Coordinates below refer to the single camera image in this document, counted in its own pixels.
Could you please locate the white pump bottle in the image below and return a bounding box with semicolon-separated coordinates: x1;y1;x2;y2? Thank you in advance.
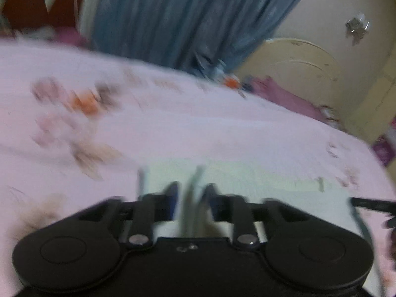
216;59;229;78

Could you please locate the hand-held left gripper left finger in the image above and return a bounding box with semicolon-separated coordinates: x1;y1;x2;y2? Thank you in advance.
79;182;180;248

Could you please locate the pink floral bed sheet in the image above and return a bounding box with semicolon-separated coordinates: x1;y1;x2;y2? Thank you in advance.
0;36;396;297

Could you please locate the large pink wall poster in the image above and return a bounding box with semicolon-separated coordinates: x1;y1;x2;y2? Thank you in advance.
372;116;396;167

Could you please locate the cream arched headboard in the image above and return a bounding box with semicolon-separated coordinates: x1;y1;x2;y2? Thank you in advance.
238;38;345;119

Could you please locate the light green long-sleeved shirt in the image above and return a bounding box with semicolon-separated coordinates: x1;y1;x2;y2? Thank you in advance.
138;158;386;297

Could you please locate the red heart-shaped headboard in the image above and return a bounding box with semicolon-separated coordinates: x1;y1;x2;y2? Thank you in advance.
0;0;94;38

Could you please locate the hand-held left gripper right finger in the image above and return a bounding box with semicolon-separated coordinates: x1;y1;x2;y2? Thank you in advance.
202;183;307;248

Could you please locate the glass wall lamp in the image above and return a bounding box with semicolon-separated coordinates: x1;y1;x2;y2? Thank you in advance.
345;13;371;46

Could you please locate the wide blue-grey curtain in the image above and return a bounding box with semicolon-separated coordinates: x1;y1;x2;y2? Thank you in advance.
92;0;320;75

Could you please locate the floral patterned pillow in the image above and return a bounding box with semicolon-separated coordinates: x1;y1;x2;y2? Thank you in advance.
320;105;342;129

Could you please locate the small purple cloth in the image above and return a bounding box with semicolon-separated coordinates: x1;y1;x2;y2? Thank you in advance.
54;27;91;48

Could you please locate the cream wardrobe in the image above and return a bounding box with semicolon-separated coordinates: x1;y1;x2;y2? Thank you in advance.
343;48;396;149

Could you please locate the large purple cloth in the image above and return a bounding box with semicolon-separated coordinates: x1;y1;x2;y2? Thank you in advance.
250;76;329;122

